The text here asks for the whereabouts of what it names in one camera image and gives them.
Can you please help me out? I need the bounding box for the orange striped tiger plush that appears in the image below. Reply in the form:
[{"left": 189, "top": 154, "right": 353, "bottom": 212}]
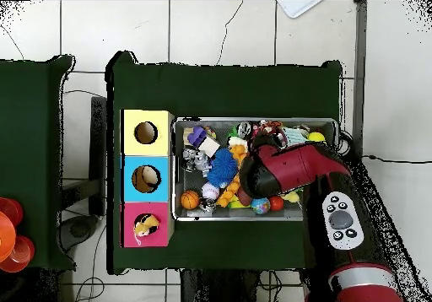
[{"left": 257, "top": 120, "right": 288, "bottom": 148}]

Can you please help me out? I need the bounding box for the brown plush toy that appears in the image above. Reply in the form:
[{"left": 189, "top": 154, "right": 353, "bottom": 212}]
[{"left": 132, "top": 213, "right": 161, "bottom": 247}]

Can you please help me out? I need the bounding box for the silver mesh bin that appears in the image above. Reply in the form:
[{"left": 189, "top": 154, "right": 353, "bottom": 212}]
[{"left": 171, "top": 116, "right": 339, "bottom": 222}]

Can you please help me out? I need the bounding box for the wooden box with three holes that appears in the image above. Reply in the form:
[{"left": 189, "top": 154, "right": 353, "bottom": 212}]
[{"left": 120, "top": 109, "right": 176, "bottom": 249}]

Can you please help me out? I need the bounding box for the blue spiky ball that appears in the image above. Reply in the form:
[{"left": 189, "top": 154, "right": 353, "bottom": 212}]
[{"left": 206, "top": 147, "right": 240, "bottom": 189}]

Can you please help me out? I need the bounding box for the wooden cube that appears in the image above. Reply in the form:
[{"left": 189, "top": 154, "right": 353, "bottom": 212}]
[{"left": 198, "top": 135, "right": 221, "bottom": 159}]

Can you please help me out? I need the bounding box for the white baseball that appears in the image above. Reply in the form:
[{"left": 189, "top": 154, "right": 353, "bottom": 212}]
[{"left": 201, "top": 182, "right": 221, "bottom": 201}]

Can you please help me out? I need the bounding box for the red black soda can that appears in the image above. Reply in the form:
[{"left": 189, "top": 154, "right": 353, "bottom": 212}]
[{"left": 236, "top": 121, "right": 254, "bottom": 140}]

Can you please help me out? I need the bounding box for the orange basketball toy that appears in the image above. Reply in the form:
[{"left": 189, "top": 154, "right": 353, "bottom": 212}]
[{"left": 181, "top": 189, "right": 201, "bottom": 211}]

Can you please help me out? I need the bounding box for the dark green table cloth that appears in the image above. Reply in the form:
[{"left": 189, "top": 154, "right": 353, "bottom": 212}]
[{"left": 105, "top": 50, "right": 343, "bottom": 276}]

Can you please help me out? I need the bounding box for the mint green cloth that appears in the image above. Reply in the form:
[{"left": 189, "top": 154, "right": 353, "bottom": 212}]
[{"left": 281, "top": 127, "right": 310, "bottom": 146}]

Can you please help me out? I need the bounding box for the white tray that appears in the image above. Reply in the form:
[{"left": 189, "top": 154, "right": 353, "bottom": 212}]
[{"left": 276, "top": 0, "right": 323, "bottom": 19}]

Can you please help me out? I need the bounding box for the green covered side table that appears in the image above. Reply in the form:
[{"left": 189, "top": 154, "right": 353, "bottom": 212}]
[{"left": 0, "top": 54, "right": 77, "bottom": 272}]

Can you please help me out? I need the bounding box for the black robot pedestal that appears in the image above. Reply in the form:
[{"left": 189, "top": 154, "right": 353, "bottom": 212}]
[{"left": 180, "top": 269, "right": 261, "bottom": 302}]

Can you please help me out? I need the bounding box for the black cable with connector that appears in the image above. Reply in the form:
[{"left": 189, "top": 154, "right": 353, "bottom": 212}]
[{"left": 362, "top": 154, "right": 432, "bottom": 164}]

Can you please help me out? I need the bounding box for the grey metal rail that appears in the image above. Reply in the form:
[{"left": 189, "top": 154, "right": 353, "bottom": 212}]
[{"left": 351, "top": 0, "right": 368, "bottom": 154}]

